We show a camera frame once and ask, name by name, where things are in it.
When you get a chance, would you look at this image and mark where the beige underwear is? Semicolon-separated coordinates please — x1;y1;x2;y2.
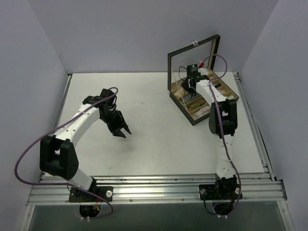
174;88;185;98

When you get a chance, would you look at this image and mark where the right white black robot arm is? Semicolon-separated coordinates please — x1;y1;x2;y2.
183;65;238;199

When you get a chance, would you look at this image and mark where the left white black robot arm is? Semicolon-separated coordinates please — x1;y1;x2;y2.
39;87;131;202

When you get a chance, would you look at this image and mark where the grey striped rolled cloth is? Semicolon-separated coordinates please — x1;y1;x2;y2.
183;95;200;104

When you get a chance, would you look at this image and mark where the black compartment storage box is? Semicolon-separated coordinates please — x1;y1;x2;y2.
167;34;239;126

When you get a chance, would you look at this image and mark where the tan rolled cloth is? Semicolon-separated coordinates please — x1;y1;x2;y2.
187;99;206;112

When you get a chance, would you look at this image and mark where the white pink rolled cloth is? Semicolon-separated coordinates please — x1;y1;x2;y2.
193;106;210;119

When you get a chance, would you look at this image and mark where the cream rolled cloth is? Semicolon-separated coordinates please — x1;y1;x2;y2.
226;95;234;100

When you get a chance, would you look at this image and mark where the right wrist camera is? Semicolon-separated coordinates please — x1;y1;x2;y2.
186;64;200;78

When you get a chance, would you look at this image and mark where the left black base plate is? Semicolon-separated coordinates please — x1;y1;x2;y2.
68;186;114;203

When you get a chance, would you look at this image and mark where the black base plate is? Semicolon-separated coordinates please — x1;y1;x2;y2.
68;186;114;203
198;184;239;201

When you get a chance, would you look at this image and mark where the aluminium front rail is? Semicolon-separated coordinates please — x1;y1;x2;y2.
27;181;287;205

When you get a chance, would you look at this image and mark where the aluminium rail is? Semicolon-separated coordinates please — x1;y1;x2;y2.
27;181;287;205
233;73;277;181

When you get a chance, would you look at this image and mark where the right side aluminium rail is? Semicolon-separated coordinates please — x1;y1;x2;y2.
233;73;277;181

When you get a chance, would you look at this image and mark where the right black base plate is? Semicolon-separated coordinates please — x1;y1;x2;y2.
198;184;239;201

